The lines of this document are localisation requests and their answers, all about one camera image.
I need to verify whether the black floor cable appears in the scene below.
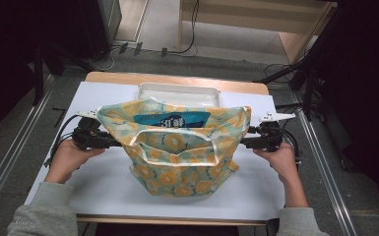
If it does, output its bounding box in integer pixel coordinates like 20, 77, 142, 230
264, 63, 296, 83

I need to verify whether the metal floor rail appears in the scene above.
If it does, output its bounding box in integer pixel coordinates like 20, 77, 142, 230
289, 91, 358, 236
0, 75, 57, 227

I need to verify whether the white floor cable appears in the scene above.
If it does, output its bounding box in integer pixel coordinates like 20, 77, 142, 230
88, 45, 121, 73

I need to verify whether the black tripod stand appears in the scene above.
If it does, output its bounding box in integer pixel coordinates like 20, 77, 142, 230
255, 6, 343, 122

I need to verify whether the wooden table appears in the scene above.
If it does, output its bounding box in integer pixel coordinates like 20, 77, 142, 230
77, 71, 270, 227

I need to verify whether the floral fabric tote bag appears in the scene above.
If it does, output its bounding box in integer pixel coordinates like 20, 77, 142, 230
96, 97, 252, 199

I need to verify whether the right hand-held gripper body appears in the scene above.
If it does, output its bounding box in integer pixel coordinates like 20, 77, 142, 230
258, 111, 296, 152

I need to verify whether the white table cover sheet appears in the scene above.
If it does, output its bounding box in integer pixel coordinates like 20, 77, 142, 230
24, 81, 286, 221

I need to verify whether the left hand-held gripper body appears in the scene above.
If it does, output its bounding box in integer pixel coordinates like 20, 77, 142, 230
72, 109, 112, 151

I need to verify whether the person's right hand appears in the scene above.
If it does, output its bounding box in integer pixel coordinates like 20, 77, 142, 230
253, 142, 300, 186

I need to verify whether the light wooden shelf unit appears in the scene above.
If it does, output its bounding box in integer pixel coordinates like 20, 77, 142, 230
176, 0, 339, 65

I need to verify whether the blue snack pouch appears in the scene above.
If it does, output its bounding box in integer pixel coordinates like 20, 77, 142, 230
133, 111, 212, 130

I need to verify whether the black hanging cable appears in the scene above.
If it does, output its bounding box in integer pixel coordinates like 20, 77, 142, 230
168, 0, 201, 57

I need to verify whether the person's left hand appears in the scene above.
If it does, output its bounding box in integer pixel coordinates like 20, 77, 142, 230
44, 140, 106, 185

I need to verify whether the white plastic tray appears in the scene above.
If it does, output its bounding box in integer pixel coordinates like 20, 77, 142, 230
136, 82, 221, 108

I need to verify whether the grey cabinet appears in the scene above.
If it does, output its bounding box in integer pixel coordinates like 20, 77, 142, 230
96, 0, 123, 42

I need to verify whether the black metal stand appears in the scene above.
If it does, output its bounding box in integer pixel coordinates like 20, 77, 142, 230
29, 38, 96, 106

